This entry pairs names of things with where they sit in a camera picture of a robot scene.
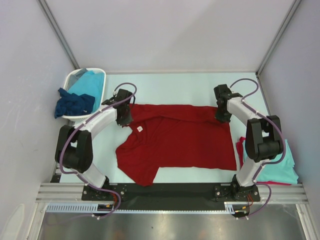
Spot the red t shirt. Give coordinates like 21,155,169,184
115,104,237,186

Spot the aluminium frame rail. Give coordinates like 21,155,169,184
35,183,309,204

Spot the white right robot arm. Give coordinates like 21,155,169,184
213,84,286,201

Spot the grey t shirt in basket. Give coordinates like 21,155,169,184
68,68,88,87

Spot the turquoise t shirt in basket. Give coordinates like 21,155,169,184
67,69,106,113

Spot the white laundry basket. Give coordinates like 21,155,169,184
62,67,107,122

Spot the light blue folded t shirt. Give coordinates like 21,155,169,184
256,139,299,185

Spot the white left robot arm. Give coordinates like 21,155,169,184
55,88,136,200

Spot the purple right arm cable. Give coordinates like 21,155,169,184
229,78,287,221

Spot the navy blue t shirt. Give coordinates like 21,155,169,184
54,88,95,119

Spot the pink folded t shirt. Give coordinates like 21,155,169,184
235,136,291,186

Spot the white slotted cable duct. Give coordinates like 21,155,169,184
46,202,249,215

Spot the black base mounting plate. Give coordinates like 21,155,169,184
81,182,262,211

